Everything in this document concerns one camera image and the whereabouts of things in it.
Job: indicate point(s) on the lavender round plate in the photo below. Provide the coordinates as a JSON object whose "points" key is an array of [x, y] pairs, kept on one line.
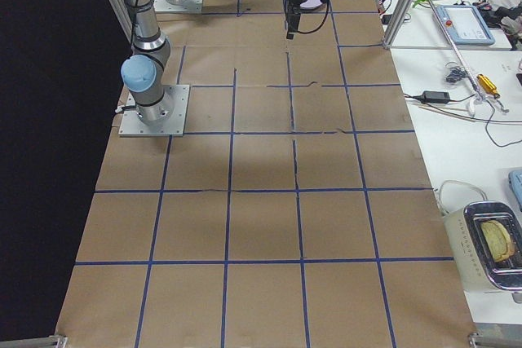
{"points": [[311, 5]]}

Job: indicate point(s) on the teach pendant tablet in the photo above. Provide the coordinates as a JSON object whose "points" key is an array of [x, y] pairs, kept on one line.
{"points": [[465, 25]]}

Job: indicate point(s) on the black power adapter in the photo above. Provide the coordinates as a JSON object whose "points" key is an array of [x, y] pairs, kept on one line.
{"points": [[435, 97]]}

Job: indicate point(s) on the long grabber stick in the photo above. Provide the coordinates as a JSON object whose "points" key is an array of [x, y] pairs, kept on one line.
{"points": [[480, 96]]}

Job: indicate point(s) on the orange tool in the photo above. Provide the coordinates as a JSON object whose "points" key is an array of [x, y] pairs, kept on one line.
{"points": [[488, 86]]}

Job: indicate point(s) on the cream toaster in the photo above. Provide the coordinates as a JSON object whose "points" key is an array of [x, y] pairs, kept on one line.
{"points": [[478, 271]]}

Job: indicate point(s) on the toast slice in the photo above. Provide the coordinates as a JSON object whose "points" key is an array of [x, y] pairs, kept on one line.
{"points": [[498, 239]]}

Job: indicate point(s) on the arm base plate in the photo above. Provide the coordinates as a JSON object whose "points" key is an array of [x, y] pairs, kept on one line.
{"points": [[163, 119], [178, 6]]}

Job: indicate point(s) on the corner bracket right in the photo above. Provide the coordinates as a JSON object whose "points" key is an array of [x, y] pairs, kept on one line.
{"points": [[477, 340]]}

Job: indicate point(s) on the corner bracket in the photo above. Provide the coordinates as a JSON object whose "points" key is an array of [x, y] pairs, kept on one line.
{"points": [[54, 341], [477, 340]]}

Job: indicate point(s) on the corner bracket left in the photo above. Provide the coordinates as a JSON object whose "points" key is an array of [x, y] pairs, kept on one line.
{"points": [[54, 341]]}

